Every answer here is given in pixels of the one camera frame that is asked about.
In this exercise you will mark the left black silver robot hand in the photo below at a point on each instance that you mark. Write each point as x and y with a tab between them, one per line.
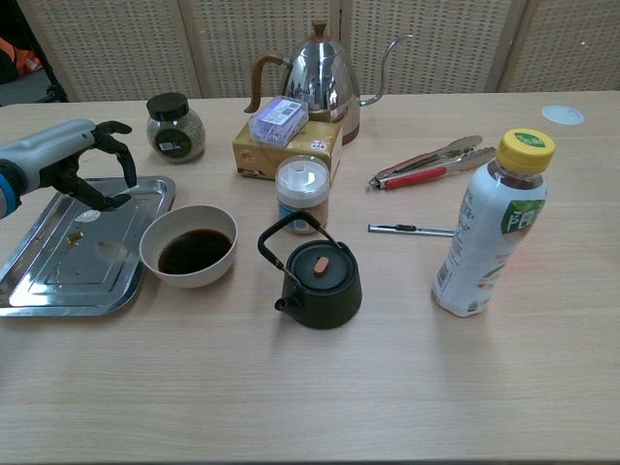
53	145

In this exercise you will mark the white plastic spoon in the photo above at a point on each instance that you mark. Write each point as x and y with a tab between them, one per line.
88	216

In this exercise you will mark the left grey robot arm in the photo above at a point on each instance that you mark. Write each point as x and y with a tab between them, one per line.
7	194

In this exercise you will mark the cup of dark coffee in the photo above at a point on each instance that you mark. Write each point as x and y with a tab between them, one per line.
194	252

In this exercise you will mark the orange fabric item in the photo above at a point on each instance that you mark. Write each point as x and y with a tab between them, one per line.
24	55

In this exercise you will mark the woven folding screen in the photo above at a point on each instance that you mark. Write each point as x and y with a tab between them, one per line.
121	43

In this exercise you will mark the glass jar with black lid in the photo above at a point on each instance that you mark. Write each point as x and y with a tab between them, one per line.
176	138

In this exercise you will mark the stainless steel rectangular tray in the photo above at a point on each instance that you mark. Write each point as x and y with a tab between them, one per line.
72	281

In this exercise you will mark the gold cardboard box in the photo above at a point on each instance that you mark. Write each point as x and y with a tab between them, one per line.
271	160

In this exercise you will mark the clear box with purple contents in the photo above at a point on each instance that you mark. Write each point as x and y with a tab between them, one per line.
278	118

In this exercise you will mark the clear toothpick container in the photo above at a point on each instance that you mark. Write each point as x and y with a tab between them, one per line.
302	194

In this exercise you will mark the steel gooseneck kettle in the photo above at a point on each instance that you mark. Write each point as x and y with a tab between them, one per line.
319	72

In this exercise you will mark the black cast iron teapot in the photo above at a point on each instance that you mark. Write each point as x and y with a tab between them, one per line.
322	290

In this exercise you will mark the silver utility knife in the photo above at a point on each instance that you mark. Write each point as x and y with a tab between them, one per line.
407	228

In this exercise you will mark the white drink bottle yellow cap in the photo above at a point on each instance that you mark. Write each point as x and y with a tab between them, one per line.
484	242

